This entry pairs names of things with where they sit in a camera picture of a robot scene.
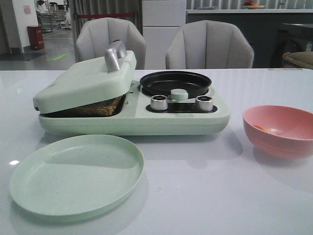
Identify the bread slice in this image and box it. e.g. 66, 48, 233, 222
54, 96, 122, 117

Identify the mint green breakfast maker lid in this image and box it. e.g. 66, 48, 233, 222
33, 50, 136, 114

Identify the orange shrimp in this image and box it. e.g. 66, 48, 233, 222
253, 125, 280, 136

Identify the pink plastic bowl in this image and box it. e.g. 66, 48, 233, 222
243, 105, 313, 159

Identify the mint green breakfast maker base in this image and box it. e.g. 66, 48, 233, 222
39, 80, 230, 136

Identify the left silver control knob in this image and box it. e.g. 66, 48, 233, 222
150, 95, 168, 111

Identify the silver control knob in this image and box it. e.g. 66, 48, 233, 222
195, 95, 214, 112
150, 95, 168, 111

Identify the black round frying pan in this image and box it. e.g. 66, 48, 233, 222
140, 70, 212, 98

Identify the right silver control knob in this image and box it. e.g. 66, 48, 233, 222
195, 95, 214, 112

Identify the right beige upholstered chair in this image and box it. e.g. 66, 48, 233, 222
165, 20, 254, 70

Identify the beige upholstered chair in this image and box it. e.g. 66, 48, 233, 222
76, 18, 146, 70
165, 20, 254, 70

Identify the white cabinet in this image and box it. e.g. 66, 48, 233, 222
142, 0, 187, 70

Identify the mint green round plate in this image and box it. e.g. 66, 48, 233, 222
10, 135, 144, 222

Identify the left beige upholstered chair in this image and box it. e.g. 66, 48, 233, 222
76, 18, 146, 70

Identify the dark grey counter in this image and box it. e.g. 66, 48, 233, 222
186, 9, 313, 68

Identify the fruit plate on counter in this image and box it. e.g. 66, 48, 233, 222
242, 0, 266, 9

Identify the red bin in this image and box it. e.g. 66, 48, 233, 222
27, 25, 45, 50

